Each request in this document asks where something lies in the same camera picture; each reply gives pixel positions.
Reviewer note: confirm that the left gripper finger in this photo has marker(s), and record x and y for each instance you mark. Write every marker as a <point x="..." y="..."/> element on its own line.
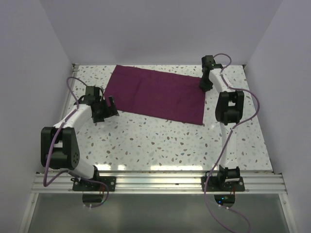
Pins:
<point x="112" y="108"/>
<point x="98" y="118"/>

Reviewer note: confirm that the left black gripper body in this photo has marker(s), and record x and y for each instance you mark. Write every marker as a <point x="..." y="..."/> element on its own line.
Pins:
<point x="103" y="108"/>

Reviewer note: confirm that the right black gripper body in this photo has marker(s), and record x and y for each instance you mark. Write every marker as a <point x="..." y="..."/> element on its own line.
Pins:
<point x="205" y="79"/>

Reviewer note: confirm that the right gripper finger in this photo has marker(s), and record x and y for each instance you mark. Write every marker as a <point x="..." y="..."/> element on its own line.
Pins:
<point x="210" y="87"/>
<point x="202" y="85"/>

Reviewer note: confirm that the purple cloth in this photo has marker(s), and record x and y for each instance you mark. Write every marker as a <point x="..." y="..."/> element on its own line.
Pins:
<point x="157" y="94"/>

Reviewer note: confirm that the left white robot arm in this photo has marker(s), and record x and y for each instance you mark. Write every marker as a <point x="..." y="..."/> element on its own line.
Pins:
<point x="59" y="147"/>

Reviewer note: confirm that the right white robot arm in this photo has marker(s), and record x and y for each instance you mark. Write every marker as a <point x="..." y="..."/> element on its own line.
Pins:
<point x="228" y="113"/>

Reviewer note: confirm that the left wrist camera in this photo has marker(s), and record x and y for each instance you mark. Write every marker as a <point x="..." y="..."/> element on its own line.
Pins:
<point x="94" y="91"/>

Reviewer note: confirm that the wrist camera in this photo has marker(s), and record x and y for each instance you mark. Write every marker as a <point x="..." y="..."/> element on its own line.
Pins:
<point x="94" y="91"/>
<point x="208" y="63"/>

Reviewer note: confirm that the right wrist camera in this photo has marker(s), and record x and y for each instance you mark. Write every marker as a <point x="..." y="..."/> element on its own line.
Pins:
<point x="208" y="63"/>

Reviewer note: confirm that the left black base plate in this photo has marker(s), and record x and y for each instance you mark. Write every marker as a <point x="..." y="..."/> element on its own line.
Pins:
<point x="98" y="184"/>

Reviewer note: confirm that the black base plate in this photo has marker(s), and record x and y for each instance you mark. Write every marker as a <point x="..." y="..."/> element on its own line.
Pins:
<point x="239" y="184"/>
<point x="98" y="184"/>

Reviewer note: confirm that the aluminium front rail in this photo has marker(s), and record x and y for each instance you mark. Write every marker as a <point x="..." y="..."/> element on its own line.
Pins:
<point x="164" y="182"/>

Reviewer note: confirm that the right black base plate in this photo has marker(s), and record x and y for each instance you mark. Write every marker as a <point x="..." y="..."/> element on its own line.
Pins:
<point x="239" y="184"/>

